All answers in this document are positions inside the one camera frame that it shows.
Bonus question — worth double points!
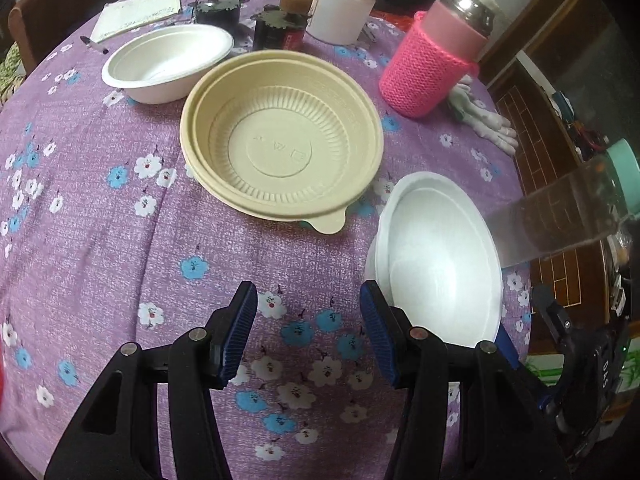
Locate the white foam bowl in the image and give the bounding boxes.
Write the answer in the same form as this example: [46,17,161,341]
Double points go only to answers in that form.
[364,171,503,348]
[101,24,234,105]

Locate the beige plastic bowl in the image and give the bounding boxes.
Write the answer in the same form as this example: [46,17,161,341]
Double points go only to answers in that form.
[180,50,384,235]

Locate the clear plastic bottle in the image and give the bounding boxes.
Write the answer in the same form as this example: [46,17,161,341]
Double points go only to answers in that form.
[486,154,630,268]

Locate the white gloves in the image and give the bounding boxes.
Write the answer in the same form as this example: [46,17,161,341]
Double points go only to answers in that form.
[447,75,518,157]

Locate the pink knit-sleeved thermos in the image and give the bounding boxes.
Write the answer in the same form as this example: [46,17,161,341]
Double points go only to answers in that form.
[378,0,498,118]

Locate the black pen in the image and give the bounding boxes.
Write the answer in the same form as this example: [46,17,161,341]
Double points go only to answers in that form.
[80,36,108,54]

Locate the white paper notepad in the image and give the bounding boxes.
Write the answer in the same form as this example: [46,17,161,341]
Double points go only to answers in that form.
[89,0,181,44]

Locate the brown fabric sofa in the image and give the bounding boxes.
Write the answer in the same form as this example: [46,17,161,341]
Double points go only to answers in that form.
[8,0,117,74]

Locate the black motor with gear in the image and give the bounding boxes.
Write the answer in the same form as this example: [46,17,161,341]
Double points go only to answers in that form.
[193,0,241,34]

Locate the white plastic jar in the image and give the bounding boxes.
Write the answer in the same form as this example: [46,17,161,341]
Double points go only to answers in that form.
[306,0,376,46]

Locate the black motor with brown roll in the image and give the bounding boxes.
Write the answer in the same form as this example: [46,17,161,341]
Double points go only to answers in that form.
[252,0,312,51]

